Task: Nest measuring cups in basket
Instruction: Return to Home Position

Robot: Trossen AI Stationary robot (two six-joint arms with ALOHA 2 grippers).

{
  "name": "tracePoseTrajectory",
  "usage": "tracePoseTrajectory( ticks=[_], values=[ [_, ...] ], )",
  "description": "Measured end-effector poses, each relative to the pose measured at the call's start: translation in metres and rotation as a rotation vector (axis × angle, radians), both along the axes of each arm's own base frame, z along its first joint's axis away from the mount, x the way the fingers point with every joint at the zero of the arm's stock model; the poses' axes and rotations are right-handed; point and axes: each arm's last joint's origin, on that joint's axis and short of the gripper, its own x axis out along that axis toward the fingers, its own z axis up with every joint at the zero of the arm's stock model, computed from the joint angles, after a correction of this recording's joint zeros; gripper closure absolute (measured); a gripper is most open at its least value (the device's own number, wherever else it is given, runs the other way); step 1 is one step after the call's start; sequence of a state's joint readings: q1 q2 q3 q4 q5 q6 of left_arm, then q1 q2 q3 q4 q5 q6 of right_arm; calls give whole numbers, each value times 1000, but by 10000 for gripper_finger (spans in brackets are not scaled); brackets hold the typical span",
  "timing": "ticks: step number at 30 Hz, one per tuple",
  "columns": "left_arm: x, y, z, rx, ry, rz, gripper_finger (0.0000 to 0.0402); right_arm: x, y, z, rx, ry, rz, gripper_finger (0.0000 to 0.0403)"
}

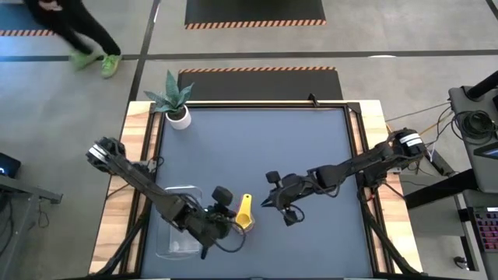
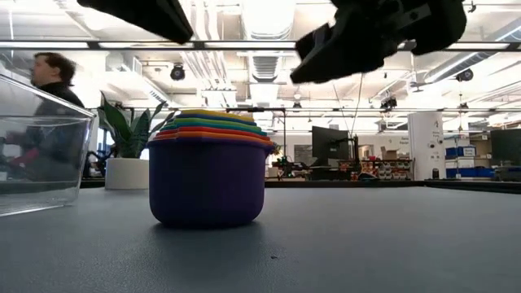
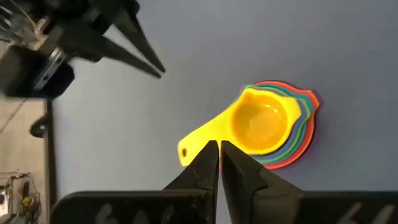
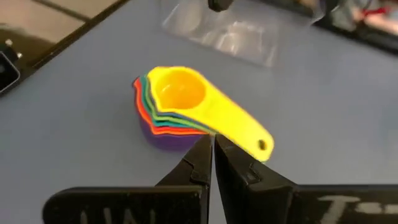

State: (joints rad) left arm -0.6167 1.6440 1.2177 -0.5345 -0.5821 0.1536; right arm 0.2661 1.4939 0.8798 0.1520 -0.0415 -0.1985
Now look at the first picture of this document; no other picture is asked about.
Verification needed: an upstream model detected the black orange striped floor mat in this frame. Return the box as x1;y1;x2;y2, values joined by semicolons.
184;0;327;30
177;65;345;101
0;3;55;37

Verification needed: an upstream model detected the black aluminium table frame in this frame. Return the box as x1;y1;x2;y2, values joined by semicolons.
88;100;425;280

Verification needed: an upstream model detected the grey metal stand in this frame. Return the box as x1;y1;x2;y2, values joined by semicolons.
0;173;64;273

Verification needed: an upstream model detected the black left wrist camera cable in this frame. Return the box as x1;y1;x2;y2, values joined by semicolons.
212;228;247;254

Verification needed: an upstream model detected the potted plant white pot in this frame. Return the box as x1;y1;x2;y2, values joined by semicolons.
143;69;195;131

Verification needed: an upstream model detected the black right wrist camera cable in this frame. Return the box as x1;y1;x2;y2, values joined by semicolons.
283;204;306;227

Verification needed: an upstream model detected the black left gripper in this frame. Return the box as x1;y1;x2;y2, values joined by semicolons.
182;185;238;261

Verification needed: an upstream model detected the thin grey cable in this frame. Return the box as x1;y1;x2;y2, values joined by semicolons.
384;100;453;123

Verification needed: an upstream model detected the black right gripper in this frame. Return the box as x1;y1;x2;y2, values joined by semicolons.
261;170;322;227

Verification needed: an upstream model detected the black pole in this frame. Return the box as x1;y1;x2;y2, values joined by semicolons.
465;69;498;100

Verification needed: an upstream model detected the black device with logo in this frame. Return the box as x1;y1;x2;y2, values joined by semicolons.
0;152;22;179

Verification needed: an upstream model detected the black power strip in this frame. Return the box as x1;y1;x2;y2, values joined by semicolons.
426;150;455;177

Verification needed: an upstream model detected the yellow measuring cup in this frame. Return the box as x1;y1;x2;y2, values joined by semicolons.
234;193;256;231

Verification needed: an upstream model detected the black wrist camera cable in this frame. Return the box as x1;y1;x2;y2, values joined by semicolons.
212;228;247;254
283;204;306;227

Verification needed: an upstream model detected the person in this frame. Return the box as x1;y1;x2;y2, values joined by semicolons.
23;0;123;79

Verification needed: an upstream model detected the dark tablet screen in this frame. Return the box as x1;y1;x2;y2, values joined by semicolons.
483;141;498;161

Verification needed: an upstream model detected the coiled black cable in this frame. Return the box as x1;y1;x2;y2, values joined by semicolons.
452;110;498;145

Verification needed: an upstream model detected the grey blue table mat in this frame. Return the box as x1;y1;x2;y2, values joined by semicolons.
142;107;374;279

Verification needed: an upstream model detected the backlit keyboard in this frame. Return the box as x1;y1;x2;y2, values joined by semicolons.
472;206;498;254

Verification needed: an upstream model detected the clear plastic basket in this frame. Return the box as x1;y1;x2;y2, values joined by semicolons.
155;185;203;261

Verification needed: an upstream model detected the black desk leg bar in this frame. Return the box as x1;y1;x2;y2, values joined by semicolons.
404;169;480;211

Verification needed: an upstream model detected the grey keyboard desk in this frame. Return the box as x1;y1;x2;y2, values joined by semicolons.
454;189;498;280

